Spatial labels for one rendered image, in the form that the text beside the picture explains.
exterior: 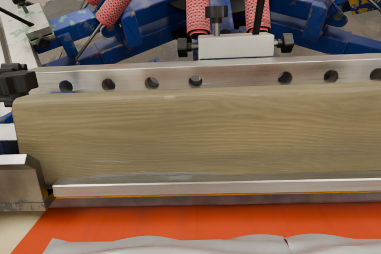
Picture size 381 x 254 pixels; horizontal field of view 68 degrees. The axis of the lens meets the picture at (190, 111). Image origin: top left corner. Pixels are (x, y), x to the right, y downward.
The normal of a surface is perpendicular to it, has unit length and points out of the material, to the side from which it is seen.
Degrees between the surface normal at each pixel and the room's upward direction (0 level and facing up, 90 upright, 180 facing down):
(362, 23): 0
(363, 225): 32
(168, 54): 0
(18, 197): 58
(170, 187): 52
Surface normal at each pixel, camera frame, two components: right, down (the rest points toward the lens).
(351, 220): -0.04, -0.94
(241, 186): -0.04, 0.23
